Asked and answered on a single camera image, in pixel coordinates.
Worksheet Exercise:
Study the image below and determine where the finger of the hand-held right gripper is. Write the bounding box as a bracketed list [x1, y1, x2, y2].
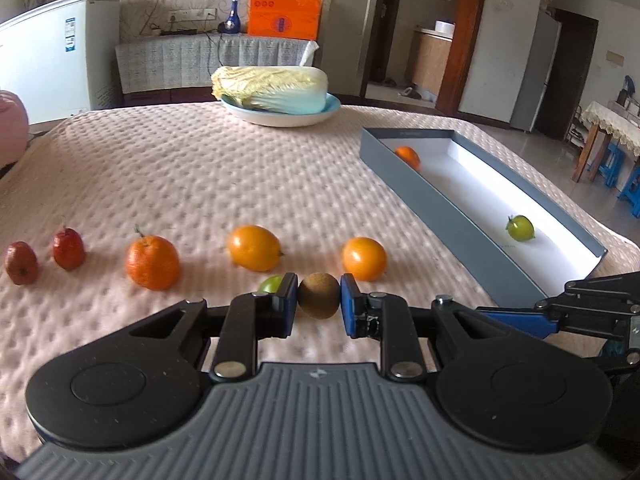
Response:
[475, 299, 640, 343]
[564, 272, 640, 306]

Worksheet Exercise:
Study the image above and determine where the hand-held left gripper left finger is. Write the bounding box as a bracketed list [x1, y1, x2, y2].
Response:
[129, 273, 300, 382]

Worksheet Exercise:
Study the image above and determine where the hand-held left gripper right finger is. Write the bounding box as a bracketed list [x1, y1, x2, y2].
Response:
[340, 273, 506, 382]

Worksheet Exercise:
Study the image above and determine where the brown kiwi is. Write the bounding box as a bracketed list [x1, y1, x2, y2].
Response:
[298, 272, 342, 320]

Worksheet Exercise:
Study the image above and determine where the round smooth orange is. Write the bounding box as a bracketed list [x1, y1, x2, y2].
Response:
[342, 237, 388, 282]

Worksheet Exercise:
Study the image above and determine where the grey box with white inside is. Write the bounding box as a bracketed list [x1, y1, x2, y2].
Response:
[360, 126, 608, 308]

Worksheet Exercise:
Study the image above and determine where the smooth oval yellow-orange fruit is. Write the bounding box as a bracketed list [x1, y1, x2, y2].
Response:
[227, 225, 284, 272]

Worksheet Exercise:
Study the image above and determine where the green fruit with stem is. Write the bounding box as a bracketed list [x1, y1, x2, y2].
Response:
[505, 215, 536, 242]

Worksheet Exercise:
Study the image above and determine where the blue plastic stool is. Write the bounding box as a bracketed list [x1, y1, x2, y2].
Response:
[597, 142, 626, 188]
[617, 165, 640, 218]

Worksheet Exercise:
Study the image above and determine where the rough-skinned orange with stem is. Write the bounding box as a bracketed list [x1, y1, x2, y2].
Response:
[126, 225, 181, 291]

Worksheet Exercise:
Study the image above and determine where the pink quilted tablecloth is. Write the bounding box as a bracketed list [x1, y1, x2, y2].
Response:
[0, 102, 640, 466]

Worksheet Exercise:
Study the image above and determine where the wooden table with lace cloth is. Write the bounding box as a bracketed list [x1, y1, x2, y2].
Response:
[572, 101, 640, 183]

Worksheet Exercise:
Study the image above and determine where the small orange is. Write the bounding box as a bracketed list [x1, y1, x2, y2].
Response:
[394, 146, 422, 172]

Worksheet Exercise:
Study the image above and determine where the light blue plate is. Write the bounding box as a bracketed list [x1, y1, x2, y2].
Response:
[220, 92, 342, 127]

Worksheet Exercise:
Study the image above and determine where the napa cabbage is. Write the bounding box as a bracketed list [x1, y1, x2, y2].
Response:
[211, 65, 329, 114]

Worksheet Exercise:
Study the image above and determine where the grey refrigerator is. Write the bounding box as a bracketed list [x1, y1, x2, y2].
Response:
[510, 10, 563, 133]

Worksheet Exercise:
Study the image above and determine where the small red apple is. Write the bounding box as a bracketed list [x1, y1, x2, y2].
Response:
[52, 217, 86, 271]

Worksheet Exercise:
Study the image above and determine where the wooden cabinet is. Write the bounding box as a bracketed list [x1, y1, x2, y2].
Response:
[406, 29, 453, 98]

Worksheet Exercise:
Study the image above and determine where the dark red apple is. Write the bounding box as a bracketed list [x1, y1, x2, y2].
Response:
[5, 241, 39, 286]

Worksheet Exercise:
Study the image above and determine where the grey patterned cabinet cloth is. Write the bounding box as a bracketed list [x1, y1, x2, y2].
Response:
[115, 32, 321, 95]

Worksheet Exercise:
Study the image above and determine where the blue glass bottle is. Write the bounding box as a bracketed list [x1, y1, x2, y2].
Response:
[222, 0, 243, 34]

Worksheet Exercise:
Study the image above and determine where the orange cardboard box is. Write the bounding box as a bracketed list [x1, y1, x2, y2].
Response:
[249, 0, 323, 41]

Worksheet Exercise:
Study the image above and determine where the white chest freezer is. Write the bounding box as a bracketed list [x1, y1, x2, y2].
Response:
[0, 0, 121, 126]

